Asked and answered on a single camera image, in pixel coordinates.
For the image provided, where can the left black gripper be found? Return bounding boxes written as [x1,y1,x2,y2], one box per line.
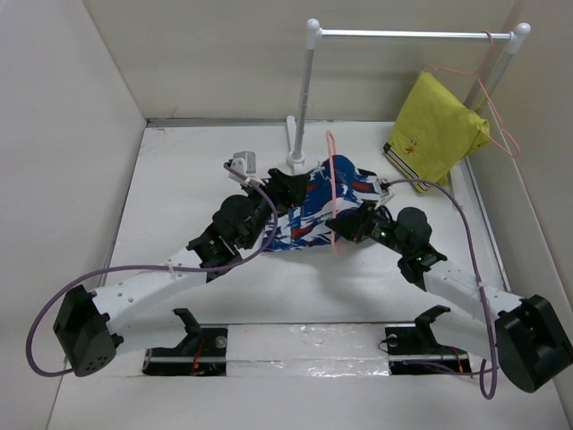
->
[239,169,307,251]

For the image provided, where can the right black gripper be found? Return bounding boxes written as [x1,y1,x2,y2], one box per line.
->
[325,199,409,256]

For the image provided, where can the blue white red patterned trousers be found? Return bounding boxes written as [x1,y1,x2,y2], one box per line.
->
[266,155,379,252]

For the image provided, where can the pink wire hanger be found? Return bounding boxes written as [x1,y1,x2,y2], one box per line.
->
[422,22,531,159]
[324,130,344,255]

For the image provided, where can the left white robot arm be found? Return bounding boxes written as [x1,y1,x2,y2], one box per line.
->
[53,162,310,377]

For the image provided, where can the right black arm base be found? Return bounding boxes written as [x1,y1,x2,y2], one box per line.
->
[378,305,472,375]

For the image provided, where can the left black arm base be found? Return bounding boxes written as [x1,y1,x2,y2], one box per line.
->
[141,308,228,377]

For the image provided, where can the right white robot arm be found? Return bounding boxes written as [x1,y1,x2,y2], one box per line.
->
[326,202,572,392]

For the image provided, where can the yellow folded garment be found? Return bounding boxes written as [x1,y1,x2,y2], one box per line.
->
[383,71,490,194]

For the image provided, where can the white metal clothes rack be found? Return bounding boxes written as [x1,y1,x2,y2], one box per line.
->
[286,18,531,174]

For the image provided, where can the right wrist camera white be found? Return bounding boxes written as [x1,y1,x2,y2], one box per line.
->
[373,178,394,209]

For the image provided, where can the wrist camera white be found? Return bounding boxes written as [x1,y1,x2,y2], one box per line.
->
[224,151,263,186]
[373,178,394,209]

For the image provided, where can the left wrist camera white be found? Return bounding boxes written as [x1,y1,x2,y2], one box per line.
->
[224,151,263,186]

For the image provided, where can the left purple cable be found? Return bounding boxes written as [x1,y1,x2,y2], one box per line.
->
[25,165,279,376]

